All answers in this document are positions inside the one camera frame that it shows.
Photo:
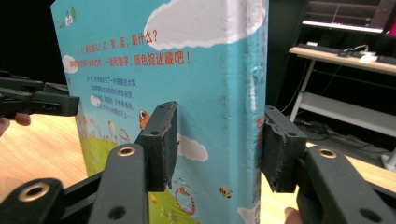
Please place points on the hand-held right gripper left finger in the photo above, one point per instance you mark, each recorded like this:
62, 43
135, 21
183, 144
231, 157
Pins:
158, 149

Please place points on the white metal frame desk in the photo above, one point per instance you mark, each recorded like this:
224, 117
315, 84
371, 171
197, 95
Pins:
342, 60

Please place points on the white computer mouse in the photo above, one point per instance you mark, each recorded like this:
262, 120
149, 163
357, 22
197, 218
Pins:
366, 59

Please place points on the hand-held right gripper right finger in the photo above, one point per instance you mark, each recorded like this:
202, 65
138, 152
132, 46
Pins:
283, 155

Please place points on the black keyboard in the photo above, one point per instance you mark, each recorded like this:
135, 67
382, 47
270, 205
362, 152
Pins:
386, 59
320, 49

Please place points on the computer monitor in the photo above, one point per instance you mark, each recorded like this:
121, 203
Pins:
342, 14

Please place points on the light blue green picture book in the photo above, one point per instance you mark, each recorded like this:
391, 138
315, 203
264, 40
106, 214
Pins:
202, 77

